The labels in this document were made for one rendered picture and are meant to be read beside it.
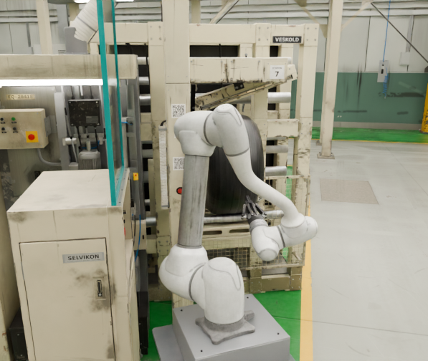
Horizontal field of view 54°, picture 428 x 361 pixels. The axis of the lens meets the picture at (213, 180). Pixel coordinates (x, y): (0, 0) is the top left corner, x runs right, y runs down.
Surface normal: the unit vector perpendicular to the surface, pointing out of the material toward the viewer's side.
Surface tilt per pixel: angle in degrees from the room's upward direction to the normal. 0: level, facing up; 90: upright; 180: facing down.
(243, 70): 90
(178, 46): 90
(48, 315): 90
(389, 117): 90
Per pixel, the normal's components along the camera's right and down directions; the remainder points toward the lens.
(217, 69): 0.15, 0.28
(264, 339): -0.04, -0.98
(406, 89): -0.21, 0.28
